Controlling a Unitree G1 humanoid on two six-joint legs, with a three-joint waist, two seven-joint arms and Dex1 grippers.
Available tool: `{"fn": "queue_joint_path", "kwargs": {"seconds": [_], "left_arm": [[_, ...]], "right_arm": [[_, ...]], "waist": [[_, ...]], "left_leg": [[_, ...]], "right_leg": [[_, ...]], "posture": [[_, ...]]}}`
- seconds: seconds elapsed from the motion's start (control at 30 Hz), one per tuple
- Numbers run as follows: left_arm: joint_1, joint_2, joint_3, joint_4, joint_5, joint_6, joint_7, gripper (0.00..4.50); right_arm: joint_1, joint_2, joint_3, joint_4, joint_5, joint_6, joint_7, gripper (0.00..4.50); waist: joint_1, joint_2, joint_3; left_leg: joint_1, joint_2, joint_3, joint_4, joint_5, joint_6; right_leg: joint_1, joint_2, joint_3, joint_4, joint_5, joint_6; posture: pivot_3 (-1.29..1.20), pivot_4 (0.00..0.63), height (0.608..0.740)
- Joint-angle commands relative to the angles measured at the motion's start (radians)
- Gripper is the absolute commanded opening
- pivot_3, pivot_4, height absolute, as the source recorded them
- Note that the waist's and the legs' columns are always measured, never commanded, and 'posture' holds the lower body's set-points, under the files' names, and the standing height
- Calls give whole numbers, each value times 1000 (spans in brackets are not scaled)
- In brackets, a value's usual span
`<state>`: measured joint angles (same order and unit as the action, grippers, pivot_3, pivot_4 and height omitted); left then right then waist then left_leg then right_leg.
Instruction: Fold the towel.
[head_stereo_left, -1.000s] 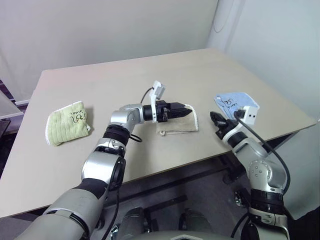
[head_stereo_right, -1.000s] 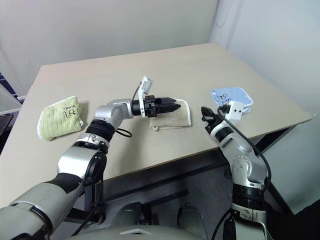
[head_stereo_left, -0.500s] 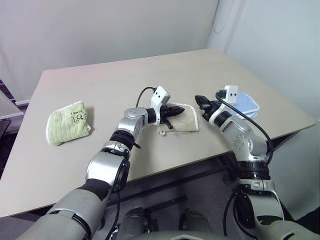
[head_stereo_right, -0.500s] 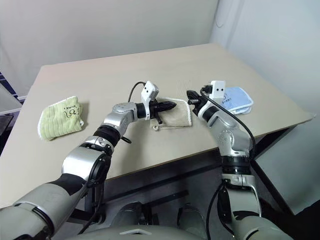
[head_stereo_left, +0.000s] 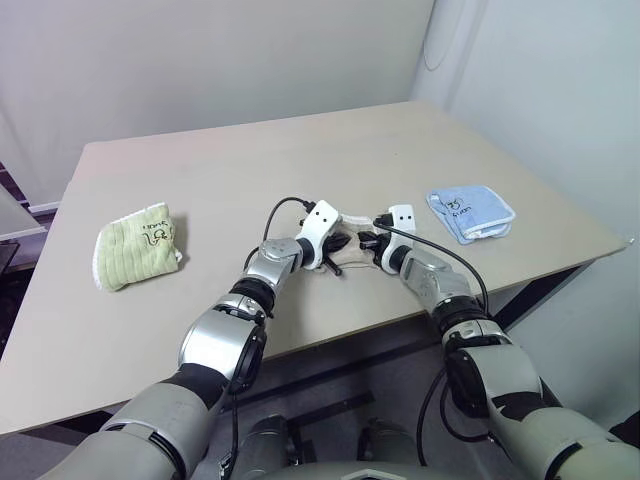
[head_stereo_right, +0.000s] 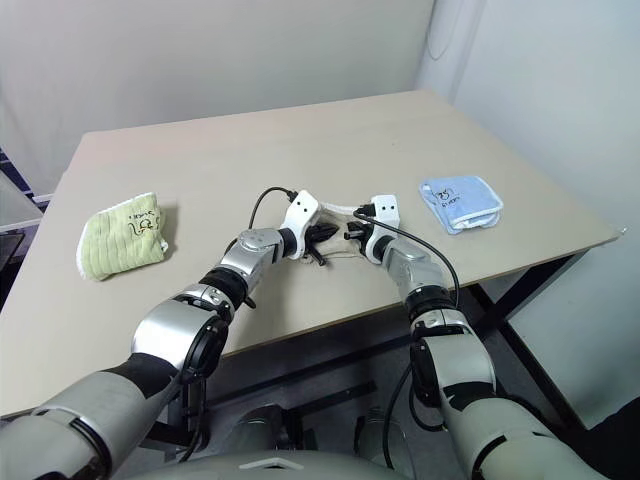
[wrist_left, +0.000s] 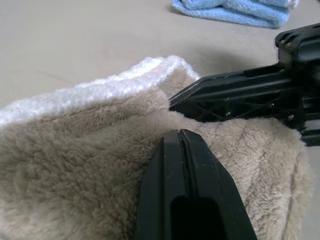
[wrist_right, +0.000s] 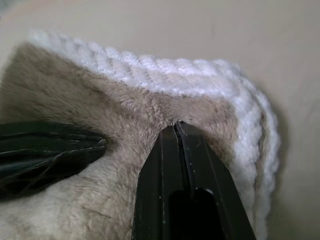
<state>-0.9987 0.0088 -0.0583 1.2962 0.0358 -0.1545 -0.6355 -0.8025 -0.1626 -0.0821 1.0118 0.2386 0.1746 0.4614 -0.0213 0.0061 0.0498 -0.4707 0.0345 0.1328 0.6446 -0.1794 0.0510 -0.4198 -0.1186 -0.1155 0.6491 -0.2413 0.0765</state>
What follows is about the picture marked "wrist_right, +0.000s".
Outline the beige towel with white trim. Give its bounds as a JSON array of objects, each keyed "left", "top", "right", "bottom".
[{"left": 0, "top": 28, "right": 282, "bottom": 240}]

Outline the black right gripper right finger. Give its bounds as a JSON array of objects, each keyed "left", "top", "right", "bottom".
[{"left": 176, "top": 121, "right": 257, "bottom": 240}]

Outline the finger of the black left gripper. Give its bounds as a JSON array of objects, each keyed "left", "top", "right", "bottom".
[
  {"left": 0, "top": 145, "right": 107, "bottom": 201},
  {"left": 0, "top": 121, "right": 108, "bottom": 151}
]

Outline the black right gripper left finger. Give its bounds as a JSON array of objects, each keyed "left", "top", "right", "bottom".
[{"left": 131, "top": 124, "right": 193, "bottom": 240}]

